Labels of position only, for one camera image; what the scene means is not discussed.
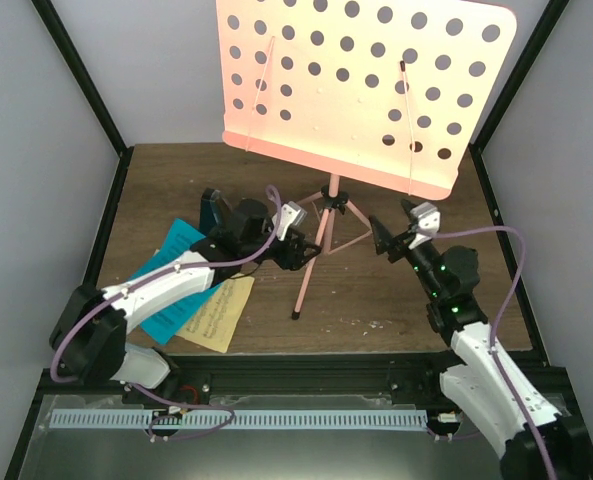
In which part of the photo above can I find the pink music stand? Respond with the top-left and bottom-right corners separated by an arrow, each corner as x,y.
214,0 -> 520,321

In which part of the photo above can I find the light blue slotted cable duct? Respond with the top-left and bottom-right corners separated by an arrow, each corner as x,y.
48,409 -> 428,432

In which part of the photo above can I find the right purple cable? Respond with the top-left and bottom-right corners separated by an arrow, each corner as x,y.
430,225 -> 560,480

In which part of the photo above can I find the blue sheet music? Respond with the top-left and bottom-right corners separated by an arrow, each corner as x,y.
103,219 -> 240,345

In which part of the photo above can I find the black aluminium frame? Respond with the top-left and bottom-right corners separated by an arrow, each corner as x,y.
3,0 -> 593,480

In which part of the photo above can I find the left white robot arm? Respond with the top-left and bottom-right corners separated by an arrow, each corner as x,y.
49,189 -> 321,404

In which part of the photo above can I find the yellow sheet music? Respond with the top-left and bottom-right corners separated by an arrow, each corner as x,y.
176,275 -> 255,353

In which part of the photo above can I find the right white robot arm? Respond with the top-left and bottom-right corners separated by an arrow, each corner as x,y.
369,200 -> 591,479

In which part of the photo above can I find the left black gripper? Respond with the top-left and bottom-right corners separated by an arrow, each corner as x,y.
241,227 -> 321,271

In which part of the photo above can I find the black metronome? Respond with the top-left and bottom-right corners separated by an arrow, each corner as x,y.
198,188 -> 232,236

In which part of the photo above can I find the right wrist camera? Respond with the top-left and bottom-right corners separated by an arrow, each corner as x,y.
409,202 -> 441,250

